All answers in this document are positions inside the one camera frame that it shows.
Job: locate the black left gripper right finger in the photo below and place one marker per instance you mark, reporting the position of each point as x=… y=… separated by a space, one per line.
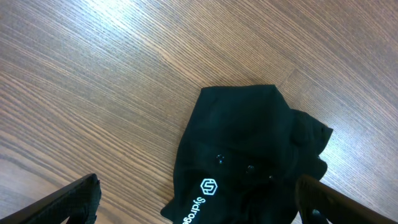
x=318 y=203

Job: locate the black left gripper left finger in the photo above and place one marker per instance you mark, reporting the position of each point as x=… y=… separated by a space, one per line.
x=75 y=203

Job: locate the black t-shirt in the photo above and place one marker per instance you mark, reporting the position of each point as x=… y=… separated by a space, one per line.
x=240 y=156

